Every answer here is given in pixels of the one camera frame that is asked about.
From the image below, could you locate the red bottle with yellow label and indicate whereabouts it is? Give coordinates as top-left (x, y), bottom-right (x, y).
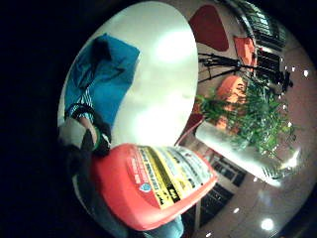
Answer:
top-left (89, 142), bottom-right (219, 232)

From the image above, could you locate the the person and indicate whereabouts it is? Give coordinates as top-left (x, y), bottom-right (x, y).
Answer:
top-left (63, 33), bottom-right (142, 127)

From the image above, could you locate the white planter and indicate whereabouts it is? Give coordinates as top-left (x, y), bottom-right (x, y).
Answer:
top-left (193, 120), bottom-right (282, 188)

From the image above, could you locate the orange chair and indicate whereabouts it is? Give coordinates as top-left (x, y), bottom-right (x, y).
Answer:
top-left (216, 74), bottom-right (248, 104)
top-left (233, 36), bottom-right (259, 67)

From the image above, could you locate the black tripod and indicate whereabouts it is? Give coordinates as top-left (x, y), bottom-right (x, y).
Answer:
top-left (197, 52), bottom-right (295, 94)

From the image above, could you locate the red rounded rug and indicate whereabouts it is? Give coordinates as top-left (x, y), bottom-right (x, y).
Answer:
top-left (188, 4), bottom-right (230, 53)

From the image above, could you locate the green leafy plant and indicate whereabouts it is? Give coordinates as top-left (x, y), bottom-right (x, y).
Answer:
top-left (195, 78), bottom-right (298, 157)

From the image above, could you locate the round ceiling lamp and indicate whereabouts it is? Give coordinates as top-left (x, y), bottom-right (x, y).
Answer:
top-left (261, 217), bottom-right (275, 232)

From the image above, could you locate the dark window frame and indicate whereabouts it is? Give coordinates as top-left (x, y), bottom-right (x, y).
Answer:
top-left (211, 155), bottom-right (248, 187)

